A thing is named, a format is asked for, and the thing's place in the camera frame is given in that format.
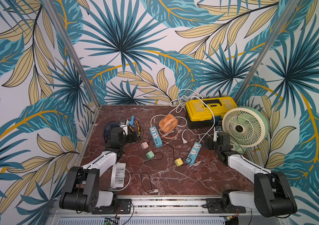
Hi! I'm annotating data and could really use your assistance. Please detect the yellow black pliers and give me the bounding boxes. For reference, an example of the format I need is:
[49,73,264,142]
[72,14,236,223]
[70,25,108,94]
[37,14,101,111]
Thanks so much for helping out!
[130,121,142,141]

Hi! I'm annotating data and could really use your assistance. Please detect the yellow plastic toolbox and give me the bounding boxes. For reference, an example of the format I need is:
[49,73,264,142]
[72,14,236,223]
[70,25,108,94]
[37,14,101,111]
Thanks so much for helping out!
[185,97,238,129]

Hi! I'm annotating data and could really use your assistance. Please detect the yellow plug adapter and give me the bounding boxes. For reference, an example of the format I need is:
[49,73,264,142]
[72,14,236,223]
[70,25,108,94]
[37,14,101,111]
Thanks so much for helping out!
[174,158,184,167]

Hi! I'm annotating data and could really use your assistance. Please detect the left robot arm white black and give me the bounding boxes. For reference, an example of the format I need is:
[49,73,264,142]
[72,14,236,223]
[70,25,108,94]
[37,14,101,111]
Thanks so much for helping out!
[59,122,141,214]

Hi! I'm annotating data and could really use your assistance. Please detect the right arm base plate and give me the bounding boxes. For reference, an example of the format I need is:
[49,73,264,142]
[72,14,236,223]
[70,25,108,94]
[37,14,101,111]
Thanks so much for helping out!
[202,198,246,215]

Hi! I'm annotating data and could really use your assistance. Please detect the navy blue desk fan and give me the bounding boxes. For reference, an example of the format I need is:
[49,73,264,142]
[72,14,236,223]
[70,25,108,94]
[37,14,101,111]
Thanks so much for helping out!
[103,121,119,143]

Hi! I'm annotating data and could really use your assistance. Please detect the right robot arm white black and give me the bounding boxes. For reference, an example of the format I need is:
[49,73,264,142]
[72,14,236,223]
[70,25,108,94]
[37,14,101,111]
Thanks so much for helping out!
[208,131,297,218]

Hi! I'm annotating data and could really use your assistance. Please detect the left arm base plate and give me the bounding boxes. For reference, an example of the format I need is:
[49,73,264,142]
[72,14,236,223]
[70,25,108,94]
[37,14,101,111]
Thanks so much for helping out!
[92,198,132,215]

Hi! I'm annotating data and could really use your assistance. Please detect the aluminium front rail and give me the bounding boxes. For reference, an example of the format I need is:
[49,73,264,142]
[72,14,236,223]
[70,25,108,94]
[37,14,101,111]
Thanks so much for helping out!
[45,196,292,225]

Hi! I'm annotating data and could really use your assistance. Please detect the green round fan base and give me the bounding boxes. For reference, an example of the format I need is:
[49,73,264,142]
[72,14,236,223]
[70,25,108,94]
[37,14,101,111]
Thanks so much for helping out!
[231,142,247,154]

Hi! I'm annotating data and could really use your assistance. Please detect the large green white fan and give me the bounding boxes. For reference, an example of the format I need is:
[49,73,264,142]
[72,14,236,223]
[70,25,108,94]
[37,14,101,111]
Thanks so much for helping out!
[222,106,269,147]

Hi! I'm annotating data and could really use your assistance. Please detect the white flat fan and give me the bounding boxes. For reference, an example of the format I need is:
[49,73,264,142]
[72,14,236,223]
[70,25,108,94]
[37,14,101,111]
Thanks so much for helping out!
[110,162,126,189]

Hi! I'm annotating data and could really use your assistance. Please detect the green plug adapter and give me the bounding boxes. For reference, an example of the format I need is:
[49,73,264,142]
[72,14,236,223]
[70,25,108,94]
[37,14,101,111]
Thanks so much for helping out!
[145,151,155,160]

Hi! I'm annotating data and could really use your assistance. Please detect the teal power strip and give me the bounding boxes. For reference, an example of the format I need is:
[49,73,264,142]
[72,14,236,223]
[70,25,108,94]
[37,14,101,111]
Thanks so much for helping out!
[149,127,163,148]
[186,142,202,165]

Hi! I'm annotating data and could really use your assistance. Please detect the white power cable bundle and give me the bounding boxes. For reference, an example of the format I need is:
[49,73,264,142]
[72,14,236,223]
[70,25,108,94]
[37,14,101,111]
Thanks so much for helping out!
[150,88,216,144]

